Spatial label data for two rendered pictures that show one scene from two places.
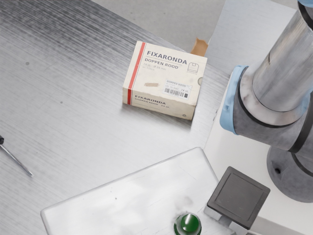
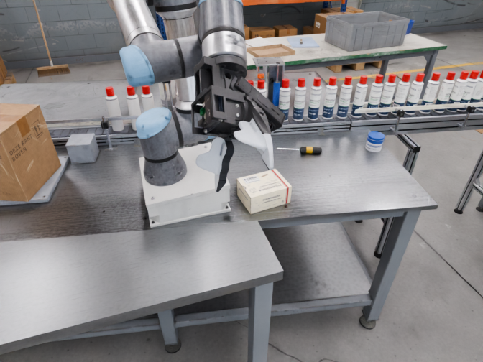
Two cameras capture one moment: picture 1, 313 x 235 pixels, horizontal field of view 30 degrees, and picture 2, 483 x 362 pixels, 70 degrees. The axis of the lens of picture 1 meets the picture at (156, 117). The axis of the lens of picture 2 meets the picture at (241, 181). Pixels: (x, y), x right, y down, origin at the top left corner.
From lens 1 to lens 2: 1.61 m
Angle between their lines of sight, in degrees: 77
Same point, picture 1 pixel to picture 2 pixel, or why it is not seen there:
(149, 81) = (267, 176)
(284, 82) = not seen: hidden behind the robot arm
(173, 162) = not seen: outside the picture
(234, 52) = (244, 233)
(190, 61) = (257, 192)
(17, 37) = (348, 181)
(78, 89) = (297, 179)
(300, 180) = not seen: hidden behind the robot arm
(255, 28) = (244, 254)
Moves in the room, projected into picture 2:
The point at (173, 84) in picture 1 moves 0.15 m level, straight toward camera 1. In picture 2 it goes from (254, 180) to (236, 160)
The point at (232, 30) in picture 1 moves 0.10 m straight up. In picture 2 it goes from (256, 244) to (257, 221)
